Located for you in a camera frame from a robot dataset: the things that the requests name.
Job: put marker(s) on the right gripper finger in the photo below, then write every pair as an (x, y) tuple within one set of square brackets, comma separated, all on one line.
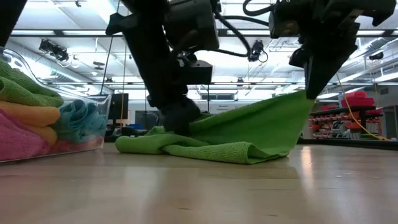
[(323, 71)]

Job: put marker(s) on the blue tray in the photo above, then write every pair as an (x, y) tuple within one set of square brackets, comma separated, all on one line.
[(136, 126)]

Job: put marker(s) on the clear plastic bin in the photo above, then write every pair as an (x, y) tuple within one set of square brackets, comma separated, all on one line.
[(104, 99)]

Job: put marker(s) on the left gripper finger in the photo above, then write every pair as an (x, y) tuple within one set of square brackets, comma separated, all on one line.
[(180, 118)]

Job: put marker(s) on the green microfiber towel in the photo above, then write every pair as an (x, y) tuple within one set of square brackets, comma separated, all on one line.
[(25, 90), (248, 130)]

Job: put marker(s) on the black hanging camera rig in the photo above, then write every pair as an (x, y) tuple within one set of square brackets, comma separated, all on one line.
[(54, 49), (256, 51)]

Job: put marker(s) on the white equipment cabinet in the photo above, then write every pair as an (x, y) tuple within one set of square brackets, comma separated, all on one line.
[(224, 107)]

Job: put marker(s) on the orange microfiber towel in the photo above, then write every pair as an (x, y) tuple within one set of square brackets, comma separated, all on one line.
[(28, 115)]

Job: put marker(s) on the shelf with red bins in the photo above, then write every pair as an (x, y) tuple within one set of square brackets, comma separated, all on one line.
[(342, 126)]

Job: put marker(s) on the black monitor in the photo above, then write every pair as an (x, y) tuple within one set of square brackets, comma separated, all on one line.
[(119, 105)]

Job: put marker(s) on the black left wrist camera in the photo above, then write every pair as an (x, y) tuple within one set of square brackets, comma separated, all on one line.
[(196, 71)]

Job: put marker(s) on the black ceiling fixture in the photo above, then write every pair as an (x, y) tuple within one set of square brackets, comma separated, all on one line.
[(376, 56)]

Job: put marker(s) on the dark display screen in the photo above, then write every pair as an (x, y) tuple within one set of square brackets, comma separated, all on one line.
[(146, 119)]

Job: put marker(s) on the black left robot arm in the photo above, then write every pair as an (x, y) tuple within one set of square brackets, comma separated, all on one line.
[(192, 25)]

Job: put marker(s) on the pink microfiber towel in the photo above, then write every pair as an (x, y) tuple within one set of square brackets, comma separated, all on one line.
[(77, 145), (18, 143)]

